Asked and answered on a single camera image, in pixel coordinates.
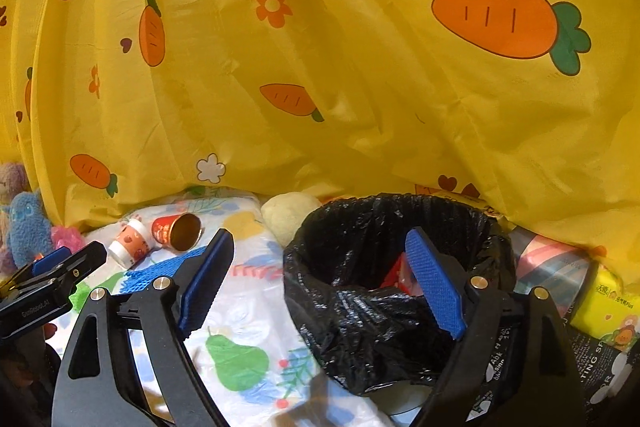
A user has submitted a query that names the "magenta plastic bag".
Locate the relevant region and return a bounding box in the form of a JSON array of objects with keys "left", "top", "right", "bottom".
[{"left": 51, "top": 225, "right": 87, "bottom": 254}]

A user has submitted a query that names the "white orange small cup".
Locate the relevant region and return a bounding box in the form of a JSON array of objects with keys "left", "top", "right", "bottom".
[{"left": 107, "top": 218, "right": 154, "bottom": 269}]

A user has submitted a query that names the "small red paper cup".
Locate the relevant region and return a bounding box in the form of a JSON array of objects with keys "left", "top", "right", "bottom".
[{"left": 152, "top": 212, "right": 202, "bottom": 253}]

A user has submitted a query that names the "red snack package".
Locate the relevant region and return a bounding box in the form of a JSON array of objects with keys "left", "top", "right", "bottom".
[{"left": 381, "top": 253, "right": 423, "bottom": 297}]

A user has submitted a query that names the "blue monster plush toy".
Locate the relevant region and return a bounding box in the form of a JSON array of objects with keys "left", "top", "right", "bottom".
[{"left": 1, "top": 190, "right": 53, "bottom": 269}]

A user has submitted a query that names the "black printed package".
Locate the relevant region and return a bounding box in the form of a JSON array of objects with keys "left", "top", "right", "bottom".
[{"left": 464, "top": 321, "right": 639, "bottom": 425}]

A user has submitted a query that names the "purple teddy bear plush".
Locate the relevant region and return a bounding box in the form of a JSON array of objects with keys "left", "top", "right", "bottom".
[{"left": 0, "top": 162, "right": 30, "bottom": 279}]

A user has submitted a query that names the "yellow tissue pack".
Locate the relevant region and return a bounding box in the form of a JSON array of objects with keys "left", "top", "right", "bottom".
[{"left": 570, "top": 267, "right": 639, "bottom": 352}]

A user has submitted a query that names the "striped pastel package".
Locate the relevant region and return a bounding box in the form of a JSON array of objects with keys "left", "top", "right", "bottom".
[{"left": 509, "top": 227, "right": 598, "bottom": 321}]

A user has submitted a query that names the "floral white bed sheet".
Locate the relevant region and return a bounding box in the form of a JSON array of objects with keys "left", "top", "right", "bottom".
[{"left": 131, "top": 190, "right": 430, "bottom": 426}]

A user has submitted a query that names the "cream round plush ball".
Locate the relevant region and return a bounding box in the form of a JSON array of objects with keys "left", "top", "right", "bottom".
[{"left": 262, "top": 192, "right": 321, "bottom": 248}]

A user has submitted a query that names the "yellow carrot print curtain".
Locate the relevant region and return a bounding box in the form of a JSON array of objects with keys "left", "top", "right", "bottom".
[{"left": 1, "top": 0, "right": 639, "bottom": 286}]

